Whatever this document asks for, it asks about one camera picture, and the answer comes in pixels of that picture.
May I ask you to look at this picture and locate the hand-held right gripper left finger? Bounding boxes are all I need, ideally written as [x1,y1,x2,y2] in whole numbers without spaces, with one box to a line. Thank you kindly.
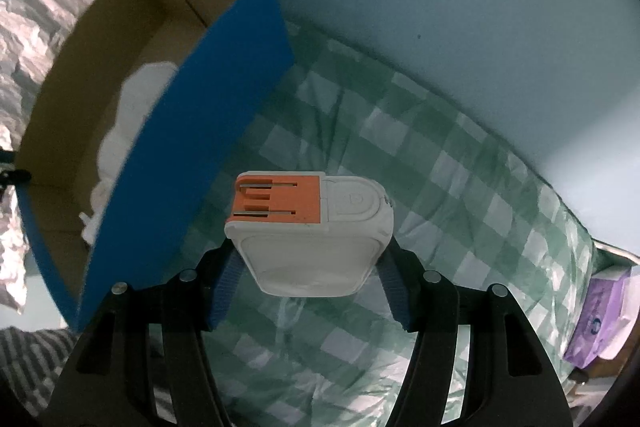
[37,239,246,427]

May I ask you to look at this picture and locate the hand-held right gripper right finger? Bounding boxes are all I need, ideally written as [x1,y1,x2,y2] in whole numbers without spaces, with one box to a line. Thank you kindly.
[372,237,573,427]

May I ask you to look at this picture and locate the white power bank orange plug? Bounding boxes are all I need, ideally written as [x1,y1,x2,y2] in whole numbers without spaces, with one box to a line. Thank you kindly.
[223,171,396,298]

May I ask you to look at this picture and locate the blue cardboard box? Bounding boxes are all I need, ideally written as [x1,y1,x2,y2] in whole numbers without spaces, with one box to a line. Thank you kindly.
[12,0,296,333]

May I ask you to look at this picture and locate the white spherical cable reel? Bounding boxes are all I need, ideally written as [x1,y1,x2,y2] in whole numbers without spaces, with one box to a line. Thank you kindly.
[117,62,178,142]

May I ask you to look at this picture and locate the green checked cloth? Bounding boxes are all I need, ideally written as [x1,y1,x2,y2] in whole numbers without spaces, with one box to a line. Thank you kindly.
[150,17,598,427]

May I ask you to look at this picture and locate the purple tissue pack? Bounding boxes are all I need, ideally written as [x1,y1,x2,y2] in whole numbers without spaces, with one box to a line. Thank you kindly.
[565,267,640,368]

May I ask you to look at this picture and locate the grey white striped cloth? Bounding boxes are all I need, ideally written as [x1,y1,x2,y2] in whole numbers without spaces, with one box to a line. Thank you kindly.
[0,327,81,413]

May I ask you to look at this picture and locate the silver crinkled foil sheet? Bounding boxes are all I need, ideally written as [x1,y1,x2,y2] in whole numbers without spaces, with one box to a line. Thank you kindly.
[0,0,96,313]

